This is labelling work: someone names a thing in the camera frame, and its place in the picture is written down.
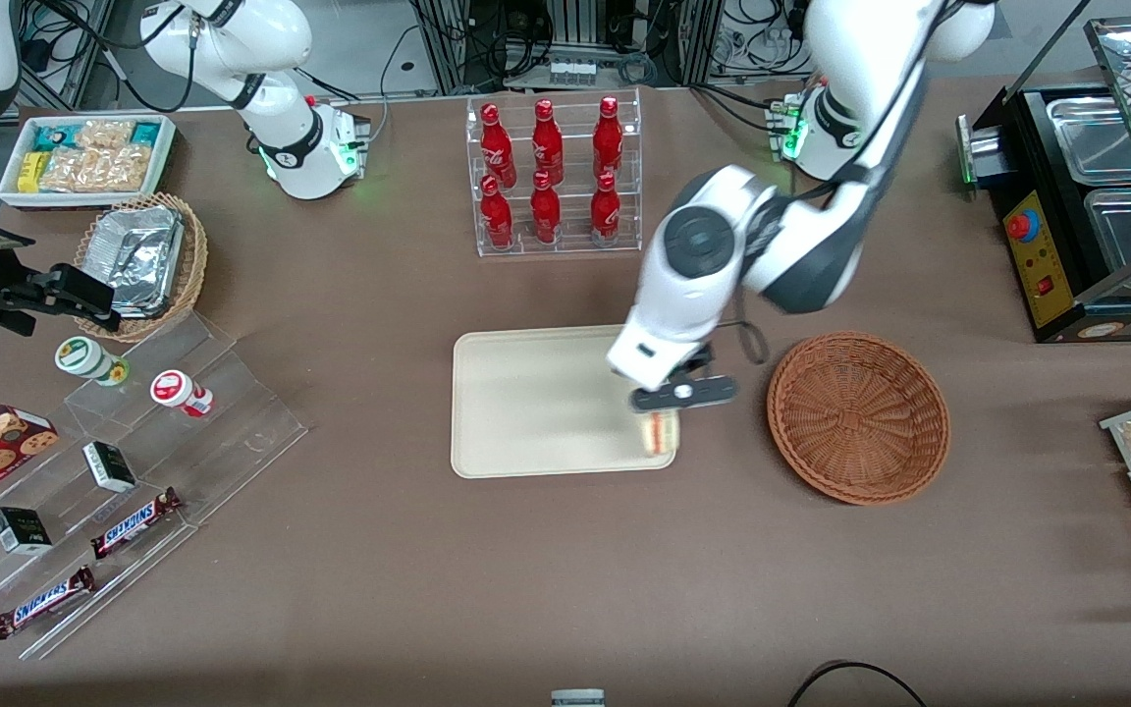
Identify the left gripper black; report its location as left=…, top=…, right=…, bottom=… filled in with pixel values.
left=662, top=342, right=716, bottom=386

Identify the triangular sandwich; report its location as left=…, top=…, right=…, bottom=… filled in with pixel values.
left=636, top=409, right=681, bottom=459

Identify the aluminium foil tray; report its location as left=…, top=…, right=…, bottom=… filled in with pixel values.
left=84, top=204, right=186, bottom=318

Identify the light tan wicker basket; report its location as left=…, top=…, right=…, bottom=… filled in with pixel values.
left=73, top=191, right=209, bottom=343

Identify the cream rectangular tray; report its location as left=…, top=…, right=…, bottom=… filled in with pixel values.
left=451, top=323, right=676, bottom=480

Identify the round brown wicker basket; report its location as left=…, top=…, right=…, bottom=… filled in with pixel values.
left=767, top=332, right=951, bottom=507

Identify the green lid yogurt cup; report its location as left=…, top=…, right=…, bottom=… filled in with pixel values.
left=55, top=336, right=131, bottom=387

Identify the white rectangular snack box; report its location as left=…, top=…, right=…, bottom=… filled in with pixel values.
left=0, top=114, right=179, bottom=210

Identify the clear bag of crackers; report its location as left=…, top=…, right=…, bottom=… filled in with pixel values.
left=40, top=147, right=151, bottom=193
left=75, top=120, right=136, bottom=150

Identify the red lid yogurt cup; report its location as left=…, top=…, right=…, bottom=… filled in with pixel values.
left=150, top=369, right=215, bottom=418

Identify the red cola bottle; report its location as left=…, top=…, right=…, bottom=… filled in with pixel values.
left=592, top=95, right=624, bottom=181
left=531, top=98, right=565, bottom=188
left=479, top=175, right=514, bottom=250
left=590, top=172, right=621, bottom=246
left=529, top=171, right=563, bottom=245
left=480, top=102, right=517, bottom=190

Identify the small black carton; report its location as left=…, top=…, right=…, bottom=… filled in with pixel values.
left=0, top=507, right=53, bottom=556
left=82, top=441, right=137, bottom=493

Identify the clear acrylic step display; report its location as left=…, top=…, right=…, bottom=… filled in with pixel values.
left=0, top=312, right=309, bottom=661

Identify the snickers chocolate bar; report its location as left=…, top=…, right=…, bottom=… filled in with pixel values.
left=0, top=566, right=96, bottom=640
left=90, top=487, right=184, bottom=561

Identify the clear acrylic bottle rack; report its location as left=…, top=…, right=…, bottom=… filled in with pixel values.
left=465, top=86, right=643, bottom=258

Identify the black food warmer machine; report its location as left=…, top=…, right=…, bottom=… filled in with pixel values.
left=955, top=15, right=1131, bottom=345

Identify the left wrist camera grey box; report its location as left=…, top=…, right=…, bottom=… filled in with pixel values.
left=629, top=377, right=738, bottom=411

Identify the aluminium profile frame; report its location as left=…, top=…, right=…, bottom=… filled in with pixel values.
left=546, top=0, right=627, bottom=52
left=673, top=0, right=726, bottom=86
left=408, top=0, right=476, bottom=96

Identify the black looped cable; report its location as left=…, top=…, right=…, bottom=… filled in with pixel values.
left=786, top=660, right=927, bottom=707

